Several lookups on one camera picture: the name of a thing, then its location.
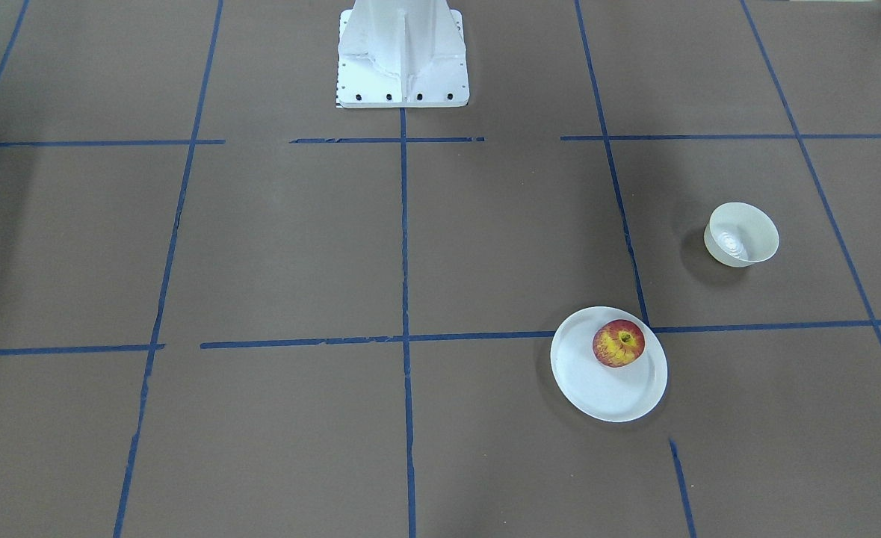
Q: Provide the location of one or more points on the red yellow apple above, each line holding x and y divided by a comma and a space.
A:
618, 343

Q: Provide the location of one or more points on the white round plate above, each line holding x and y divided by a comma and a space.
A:
610, 394

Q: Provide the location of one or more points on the white bowl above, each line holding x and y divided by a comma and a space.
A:
739, 235

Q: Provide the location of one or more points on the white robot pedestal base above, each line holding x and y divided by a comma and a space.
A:
394, 54

